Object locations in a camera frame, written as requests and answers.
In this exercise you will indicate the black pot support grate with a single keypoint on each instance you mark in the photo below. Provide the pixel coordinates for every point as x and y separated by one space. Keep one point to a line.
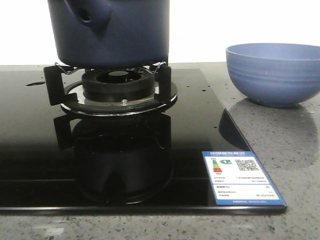
72 100

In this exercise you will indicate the blue energy label sticker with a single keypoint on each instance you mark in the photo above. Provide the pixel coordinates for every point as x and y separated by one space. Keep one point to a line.
237 178

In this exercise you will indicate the black gas burner head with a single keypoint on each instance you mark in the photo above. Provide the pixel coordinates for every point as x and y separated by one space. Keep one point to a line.
114 85

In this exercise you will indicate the black glass gas stove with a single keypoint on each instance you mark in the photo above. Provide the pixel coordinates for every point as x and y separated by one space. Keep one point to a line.
162 163

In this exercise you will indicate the dark blue cooking pot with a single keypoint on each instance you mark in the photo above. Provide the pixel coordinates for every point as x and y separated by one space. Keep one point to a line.
102 34

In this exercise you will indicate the light blue ribbed bowl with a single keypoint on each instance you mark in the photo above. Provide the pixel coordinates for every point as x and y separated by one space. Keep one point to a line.
275 74

